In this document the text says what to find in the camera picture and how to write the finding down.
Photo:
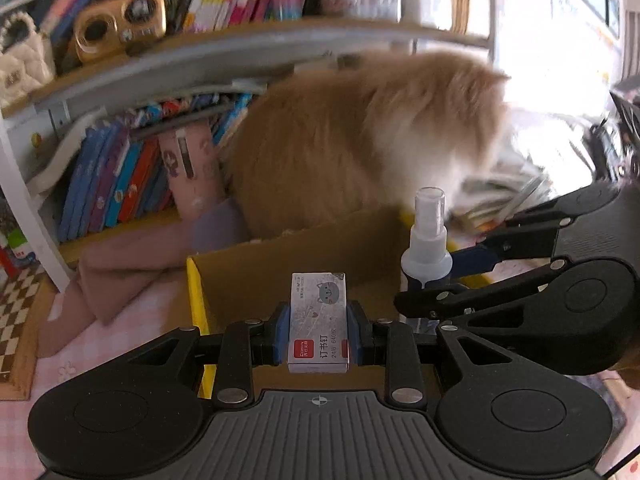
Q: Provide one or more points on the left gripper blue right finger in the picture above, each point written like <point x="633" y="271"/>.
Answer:
<point x="359" y="333"/>

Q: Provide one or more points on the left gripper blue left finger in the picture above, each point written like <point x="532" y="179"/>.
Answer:
<point x="279" y="332"/>

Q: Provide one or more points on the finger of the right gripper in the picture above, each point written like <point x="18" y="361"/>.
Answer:
<point x="478" y="259"/>
<point x="425" y="301"/>

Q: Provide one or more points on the staple box with cat picture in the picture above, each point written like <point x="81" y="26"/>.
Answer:
<point x="318" y="338"/>

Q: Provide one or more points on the white blue spray bottle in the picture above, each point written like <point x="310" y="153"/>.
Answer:
<point x="426" y="263"/>

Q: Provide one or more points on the stack of papers magazines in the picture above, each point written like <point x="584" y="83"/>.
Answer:
<point x="512" y="185"/>

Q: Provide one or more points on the yellow cardboard box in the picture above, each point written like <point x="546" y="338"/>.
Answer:
<point x="249" y="280"/>

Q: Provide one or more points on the orange fluffy cat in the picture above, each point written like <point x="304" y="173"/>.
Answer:
<point x="323" y="144"/>

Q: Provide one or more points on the mauve cloth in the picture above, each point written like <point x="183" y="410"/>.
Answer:
<point x="112" y="273"/>

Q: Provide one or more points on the pink cylindrical holder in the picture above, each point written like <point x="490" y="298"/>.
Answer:
<point x="191" y="162"/>

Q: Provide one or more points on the row of colourful books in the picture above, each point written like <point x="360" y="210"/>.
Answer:
<point x="118" y="174"/>

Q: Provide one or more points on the wooden chess board box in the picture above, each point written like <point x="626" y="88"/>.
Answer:
<point x="23" y="302"/>

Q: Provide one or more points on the gold retro radio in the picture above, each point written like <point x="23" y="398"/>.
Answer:
<point x="110" y="27"/>

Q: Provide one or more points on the white quilted handbag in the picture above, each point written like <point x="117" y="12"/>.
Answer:
<point x="28" y="64"/>

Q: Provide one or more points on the white shelf post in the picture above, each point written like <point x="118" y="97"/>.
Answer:
<point x="27" y="209"/>

